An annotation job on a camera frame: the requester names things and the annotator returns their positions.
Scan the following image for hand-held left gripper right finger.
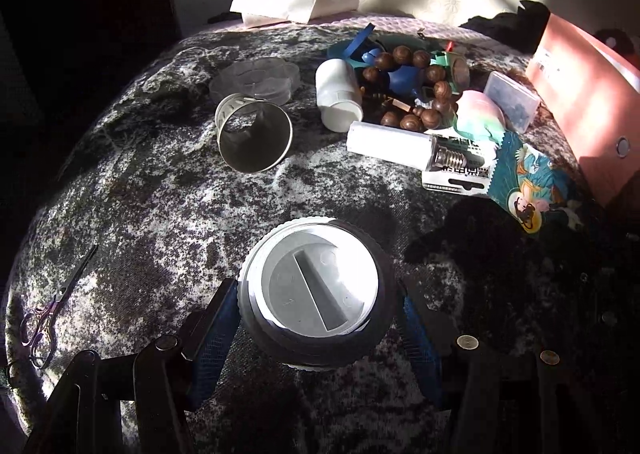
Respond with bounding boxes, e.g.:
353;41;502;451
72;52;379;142
397;279;626;454

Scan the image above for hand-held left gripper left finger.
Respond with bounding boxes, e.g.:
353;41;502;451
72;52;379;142
22;278;241;454

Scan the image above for white round container lid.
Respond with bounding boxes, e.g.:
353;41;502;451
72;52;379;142
236;217;401;372

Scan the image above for mottled grey blanket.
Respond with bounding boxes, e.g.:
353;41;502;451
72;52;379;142
5;24;640;454

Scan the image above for small scissors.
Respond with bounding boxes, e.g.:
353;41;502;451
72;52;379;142
20;244;99;370

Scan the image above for metal cup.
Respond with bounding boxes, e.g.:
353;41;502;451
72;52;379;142
215;92;293;172

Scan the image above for cartoon printed packet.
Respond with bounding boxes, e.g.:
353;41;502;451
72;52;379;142
487;131;583;235

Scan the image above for white light bulb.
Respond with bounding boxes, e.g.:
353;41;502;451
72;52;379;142
346;120;463;172

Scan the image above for pastel pink green toy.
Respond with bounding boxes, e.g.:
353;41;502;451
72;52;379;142
452;90;508;142

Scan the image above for clear plastic round lid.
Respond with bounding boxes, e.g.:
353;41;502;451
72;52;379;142
208;56;302;107

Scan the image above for white pill bottle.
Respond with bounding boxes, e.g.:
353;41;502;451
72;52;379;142
315;58;364;131

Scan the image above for small clear plastic box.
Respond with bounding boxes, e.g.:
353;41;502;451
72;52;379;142
482;71;541;133

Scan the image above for blue toy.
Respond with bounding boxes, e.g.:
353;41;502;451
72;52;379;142
362;48;431;97

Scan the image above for pink cardboard box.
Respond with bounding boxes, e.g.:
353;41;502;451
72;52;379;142
525;12;640;207

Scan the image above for blue strip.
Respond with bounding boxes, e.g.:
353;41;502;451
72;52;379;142
345;24;377;59

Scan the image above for pink quilted sheet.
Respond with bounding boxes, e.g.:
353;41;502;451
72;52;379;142
207;8;531;62

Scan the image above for black cloth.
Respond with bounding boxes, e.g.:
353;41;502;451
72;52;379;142
459;0;551;54

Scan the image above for wooden bead bracelet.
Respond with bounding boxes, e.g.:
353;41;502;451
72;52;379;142
361;46;463;131

